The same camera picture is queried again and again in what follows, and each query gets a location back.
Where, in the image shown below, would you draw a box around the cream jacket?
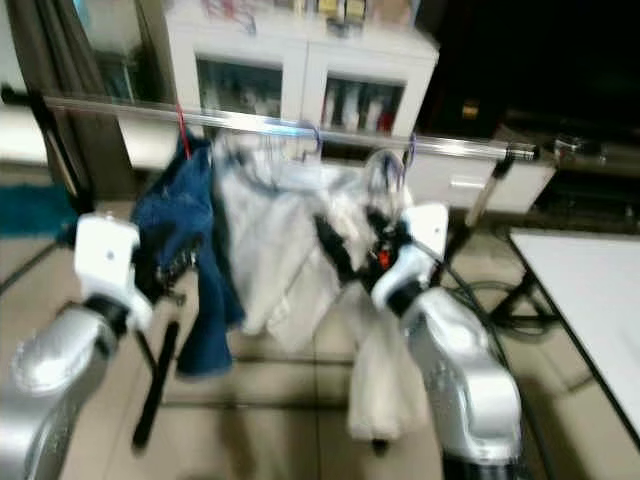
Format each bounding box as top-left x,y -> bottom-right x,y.
320,150 -> 431,441
215,135 -> 351,351

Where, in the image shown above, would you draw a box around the red hanger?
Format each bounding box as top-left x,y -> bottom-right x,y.
175,105 -> 193,161

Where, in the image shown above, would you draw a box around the blue denim jeans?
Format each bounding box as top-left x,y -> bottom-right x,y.
130,135 -> 249,379

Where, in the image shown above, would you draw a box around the low white drawer cabinet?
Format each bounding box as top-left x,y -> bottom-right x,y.
400,150 -> 556,213

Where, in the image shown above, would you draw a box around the teal floor mat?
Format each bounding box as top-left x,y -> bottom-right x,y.
0,185 -> 83,239

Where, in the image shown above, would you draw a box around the metal clothes rack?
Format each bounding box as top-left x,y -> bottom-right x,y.
5,88 -> 546,456

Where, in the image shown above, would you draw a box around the white glass door cabinet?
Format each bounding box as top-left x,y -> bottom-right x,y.
165,0 -> 441,136

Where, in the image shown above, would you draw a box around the black television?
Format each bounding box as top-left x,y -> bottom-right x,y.
420,0 -> 640,136

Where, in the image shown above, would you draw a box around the dark door curtain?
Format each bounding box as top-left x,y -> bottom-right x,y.
8,0 -> 151,196

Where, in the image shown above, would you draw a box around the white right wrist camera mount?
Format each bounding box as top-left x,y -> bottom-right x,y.
370,203 -> 451,301

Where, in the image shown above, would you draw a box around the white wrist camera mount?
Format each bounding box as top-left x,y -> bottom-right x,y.
75,215 -> 143,326
370,203 -> 451,301

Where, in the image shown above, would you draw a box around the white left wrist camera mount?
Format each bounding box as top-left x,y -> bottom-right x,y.
75,215 -> 143,326

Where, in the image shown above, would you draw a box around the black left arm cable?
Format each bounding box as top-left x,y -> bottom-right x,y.
0,235 -> 81,293

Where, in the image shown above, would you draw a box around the white table black frame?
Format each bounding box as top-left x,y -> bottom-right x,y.
508,228 -> 640,446

